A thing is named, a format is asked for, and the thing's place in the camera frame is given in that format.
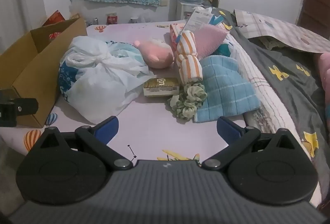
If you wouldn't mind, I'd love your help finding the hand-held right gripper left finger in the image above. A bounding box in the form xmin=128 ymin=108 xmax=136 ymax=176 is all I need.
xmin=36 ymin=116 xmax=134 ymax=171

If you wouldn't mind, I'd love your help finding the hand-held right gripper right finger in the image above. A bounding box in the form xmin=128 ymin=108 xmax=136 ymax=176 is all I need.
xmin=202 ymin=116 xmax=297 ymax=171

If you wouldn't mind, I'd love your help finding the blue checked towel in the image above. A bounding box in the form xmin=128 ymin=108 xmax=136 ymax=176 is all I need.
xmin=194 ymin=55 xmax=261 ymax=123

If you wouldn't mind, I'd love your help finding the brown cardboard box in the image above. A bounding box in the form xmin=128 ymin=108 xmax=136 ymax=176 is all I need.
xmin=0 ymin=17 xmax=88 ymax=129

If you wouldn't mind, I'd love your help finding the green scrunchie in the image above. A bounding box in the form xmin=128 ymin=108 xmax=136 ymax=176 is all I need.
xmin=168 ymin=83 xmax=208 ymax=120

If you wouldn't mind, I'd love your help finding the brown cardboard carton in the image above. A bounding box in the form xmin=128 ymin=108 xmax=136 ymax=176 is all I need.
xmin=143 ymin=77 xmax=180 ymax=98

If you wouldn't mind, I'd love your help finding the orange white striped cloth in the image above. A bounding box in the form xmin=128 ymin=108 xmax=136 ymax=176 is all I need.
xmin=176 ymin=31 xmax=203 ymax=85

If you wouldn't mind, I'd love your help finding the blue wet wipes packet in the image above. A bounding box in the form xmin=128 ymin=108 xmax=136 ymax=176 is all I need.
xmin=213 ymin=42 xmax=236 ymax=57

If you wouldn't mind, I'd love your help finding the pink white plush toy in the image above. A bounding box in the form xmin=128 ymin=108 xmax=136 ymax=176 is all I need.
xmin=133 ymin=38 xmax=174 ymax=69

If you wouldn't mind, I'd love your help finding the pink flat pack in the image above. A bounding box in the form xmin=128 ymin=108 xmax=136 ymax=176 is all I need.
xmin=192 ymin=25 xmax=230 ymax=58

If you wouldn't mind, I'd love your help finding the pink printed bedsheet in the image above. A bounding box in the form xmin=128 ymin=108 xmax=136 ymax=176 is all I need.
xmin=0 ymin=21 xmax=330 ymax=204

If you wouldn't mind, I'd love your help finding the white plastic bag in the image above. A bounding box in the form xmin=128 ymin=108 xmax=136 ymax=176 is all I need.
xmin=60 ymin=36 xmax=155 ymax=123

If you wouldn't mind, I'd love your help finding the grey blanket with yellow prints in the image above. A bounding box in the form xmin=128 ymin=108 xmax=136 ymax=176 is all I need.
xmin=214 ymin=7 xmax=330 ymax=163

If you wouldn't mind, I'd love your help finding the red snack bag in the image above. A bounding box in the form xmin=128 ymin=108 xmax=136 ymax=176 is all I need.
xmin=42 ymin=10 xmax=66 ymax=27

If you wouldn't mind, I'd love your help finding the pink spotted pillow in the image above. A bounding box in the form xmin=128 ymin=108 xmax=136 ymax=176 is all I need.
xmin=317 ymin=52 xmax=330 ymax=121

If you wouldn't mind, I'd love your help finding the checked printed quilt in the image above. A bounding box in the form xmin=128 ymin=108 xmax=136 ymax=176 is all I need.
xmin=233 ymin=9 xmax=330 ymax=54

